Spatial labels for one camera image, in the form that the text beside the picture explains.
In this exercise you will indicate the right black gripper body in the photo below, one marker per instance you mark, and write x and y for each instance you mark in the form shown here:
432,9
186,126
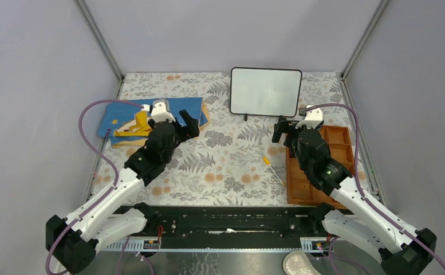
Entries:
291,140

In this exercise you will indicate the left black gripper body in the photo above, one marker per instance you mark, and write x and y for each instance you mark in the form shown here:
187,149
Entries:
181,134

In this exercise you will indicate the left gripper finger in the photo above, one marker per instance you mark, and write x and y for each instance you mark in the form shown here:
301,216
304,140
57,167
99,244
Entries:
188,120
193,130

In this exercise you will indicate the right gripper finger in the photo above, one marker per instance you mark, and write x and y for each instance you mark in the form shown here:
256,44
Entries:
276,137
283,123

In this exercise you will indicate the white marker pen yellow end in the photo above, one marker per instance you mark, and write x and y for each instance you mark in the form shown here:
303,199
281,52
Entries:
270,166

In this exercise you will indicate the small black-framed whiteboard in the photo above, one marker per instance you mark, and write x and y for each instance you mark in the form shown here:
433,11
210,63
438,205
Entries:
264,91

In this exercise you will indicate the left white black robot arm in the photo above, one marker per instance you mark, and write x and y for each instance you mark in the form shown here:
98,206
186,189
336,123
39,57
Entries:
75,239

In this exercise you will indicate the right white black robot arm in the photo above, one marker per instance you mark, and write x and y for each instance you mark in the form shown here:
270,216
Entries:
397,246

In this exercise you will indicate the orange wooden compartment tray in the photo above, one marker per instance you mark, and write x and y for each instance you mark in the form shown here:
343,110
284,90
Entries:
299,189

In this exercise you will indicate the blue cartoon print cloth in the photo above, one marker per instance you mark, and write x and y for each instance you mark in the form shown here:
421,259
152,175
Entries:
127,125

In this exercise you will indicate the grey speckled oval object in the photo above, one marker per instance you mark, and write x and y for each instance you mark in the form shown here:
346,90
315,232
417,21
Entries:
297,263

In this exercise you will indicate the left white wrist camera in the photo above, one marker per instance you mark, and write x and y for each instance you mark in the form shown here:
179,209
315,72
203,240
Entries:
159,111

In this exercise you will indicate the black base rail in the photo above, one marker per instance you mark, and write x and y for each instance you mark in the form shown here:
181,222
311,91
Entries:
230,228

